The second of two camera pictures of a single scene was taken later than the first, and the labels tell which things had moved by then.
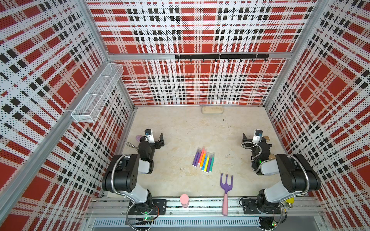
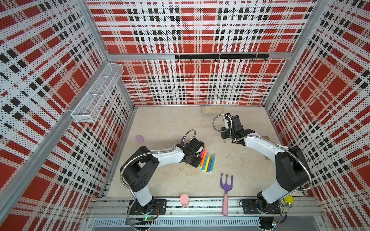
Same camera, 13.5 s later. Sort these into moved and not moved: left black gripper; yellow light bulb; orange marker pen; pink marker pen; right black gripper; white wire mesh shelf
Moved: left black gripper; right black gripper
Not moved: orange marker pen; white wire mesh shelf; yellow light bulb; pink marker pen
